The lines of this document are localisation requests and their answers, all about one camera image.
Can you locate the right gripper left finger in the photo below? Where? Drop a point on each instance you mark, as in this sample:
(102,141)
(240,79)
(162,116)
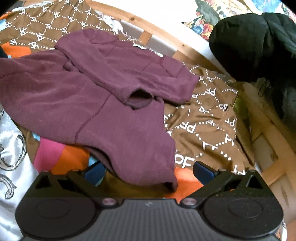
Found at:
(74,188)

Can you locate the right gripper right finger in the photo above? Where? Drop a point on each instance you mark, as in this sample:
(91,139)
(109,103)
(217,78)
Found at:
(220,183)

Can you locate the maroon sweater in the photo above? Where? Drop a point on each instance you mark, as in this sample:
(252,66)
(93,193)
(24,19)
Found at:
(104,99)

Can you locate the orange pink colourful cloth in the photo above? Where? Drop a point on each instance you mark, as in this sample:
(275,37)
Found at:
(60,157)

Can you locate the white floral bed sheet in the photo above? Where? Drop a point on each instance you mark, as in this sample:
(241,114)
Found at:
(17,174)

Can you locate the brown PF patterned blanket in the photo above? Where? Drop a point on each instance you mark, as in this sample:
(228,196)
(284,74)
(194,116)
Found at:
(204,128)

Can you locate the black puffy jacket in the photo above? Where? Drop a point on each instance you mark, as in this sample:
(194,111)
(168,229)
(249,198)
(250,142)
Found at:
(252,46)

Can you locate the wooden bed frame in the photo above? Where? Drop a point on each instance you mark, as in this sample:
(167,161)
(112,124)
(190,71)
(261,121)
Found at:
(264,140)

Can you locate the colourful floral wall hanging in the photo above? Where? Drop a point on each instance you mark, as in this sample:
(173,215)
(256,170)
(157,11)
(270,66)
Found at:
(209,13)

